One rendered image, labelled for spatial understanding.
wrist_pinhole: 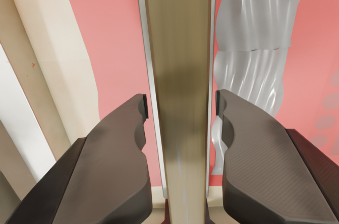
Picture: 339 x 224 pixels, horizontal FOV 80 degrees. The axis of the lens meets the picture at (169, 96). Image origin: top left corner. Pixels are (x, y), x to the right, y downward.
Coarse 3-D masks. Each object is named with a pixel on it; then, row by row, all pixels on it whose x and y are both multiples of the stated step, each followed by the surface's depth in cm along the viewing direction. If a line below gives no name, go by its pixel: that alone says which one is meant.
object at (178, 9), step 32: (160, 0) 9; (192, 0) 9; (160, 32) 9; (192, 32) 9; (160, 64) 10; (192, 64) 10; (160, 96) 11; (192, 96) 11; (160, 128) 12; (192, 128) 12; (192, 160) 13; (192, 192) 15
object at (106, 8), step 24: (72, 0) 18; (96, 0) 18; (120, 0) 18; (216, 0) 18; (312, 0) 18; (336, 0) 18; (96, 24) 19; (120, 24) 19; (312, 24) 19; (336, 24) 19; (96, 48) 20; (120, 48) 20; (216, 48) 20
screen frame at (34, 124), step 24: (0, 0) 17; (0, 24) 17; (0, 48) 17; (24, 48) 19; (0, 72) 18; (24, 72) 19; (0, 96) 19; (24, 96) 19; (48, 96) 23; (24, 120) 21; (48, 120) 22; (24, 144) 22; (48, 144) 22; (48, 168) 24; (216, 216) 31
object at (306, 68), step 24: (312, 48) 20; (336, 48) 20; (96, 72) 22; (120, 72) 22; (144, 72) 22; (288, 72) 21; (312, 72) 21; (120, 96) 23; (288, 96) 23; (312, 96) 23; (288, 120) 24; (312, 120) 24
